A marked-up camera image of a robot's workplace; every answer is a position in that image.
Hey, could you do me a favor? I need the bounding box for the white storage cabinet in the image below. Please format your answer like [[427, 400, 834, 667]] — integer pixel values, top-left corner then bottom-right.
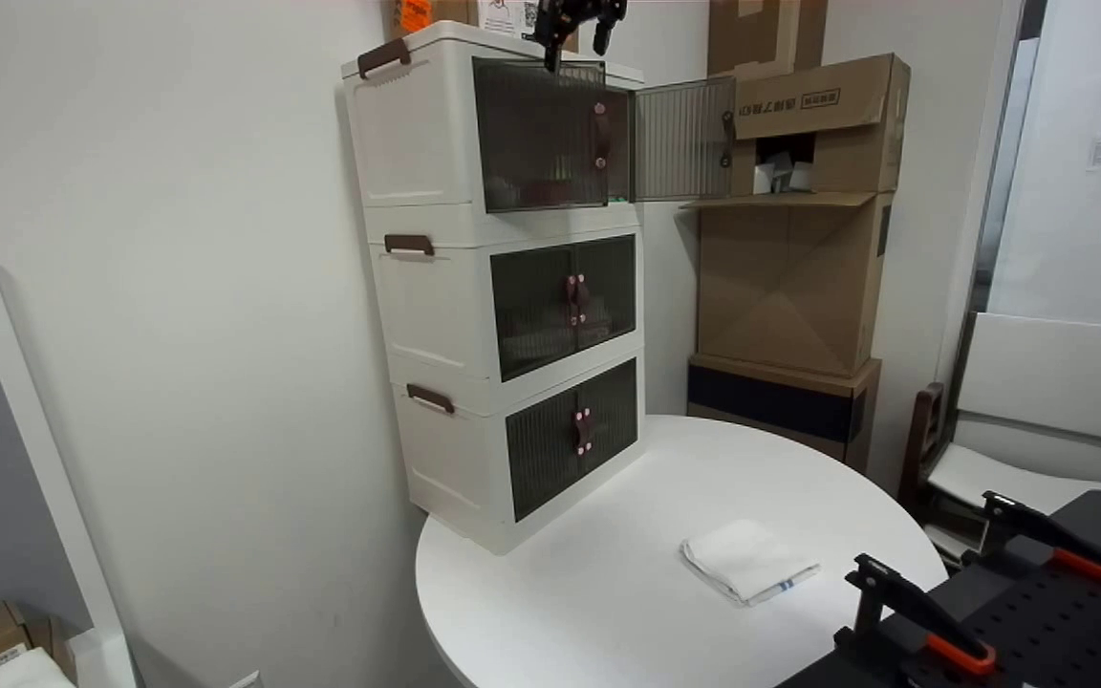
[[340, 21, 738, 556]]

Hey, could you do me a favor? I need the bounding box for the stack of cardboard boxes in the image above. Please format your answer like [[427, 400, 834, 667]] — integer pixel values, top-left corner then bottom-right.
[[679, 0, 913, 475]]

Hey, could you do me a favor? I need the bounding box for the smoky cabinet door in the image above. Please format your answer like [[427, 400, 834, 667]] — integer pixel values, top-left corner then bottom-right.
[[574, 233, 638, 351], [577, 357, 640, 477], [632, 76, 738, 203], [489, 244, 579, 383], [505, 387, 583, 523], [471, 57, 611, 214]]

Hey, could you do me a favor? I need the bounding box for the cardboard box with orange label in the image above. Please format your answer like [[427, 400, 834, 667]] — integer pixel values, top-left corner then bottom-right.
[[382, 0, 581, 53]]

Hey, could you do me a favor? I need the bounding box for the black and orange clamp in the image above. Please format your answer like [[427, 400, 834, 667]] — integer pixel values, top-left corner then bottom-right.
[[961, 490, 1101, 585], [833, 552, 999, 677]]

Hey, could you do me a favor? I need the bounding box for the white cushioned wooden chair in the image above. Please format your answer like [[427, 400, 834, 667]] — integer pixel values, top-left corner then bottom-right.
[[898, 312, 1101, 567]]

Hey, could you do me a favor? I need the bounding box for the folded white towel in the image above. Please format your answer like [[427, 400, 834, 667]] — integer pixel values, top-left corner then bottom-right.
[[680, 518, 822, 608]]

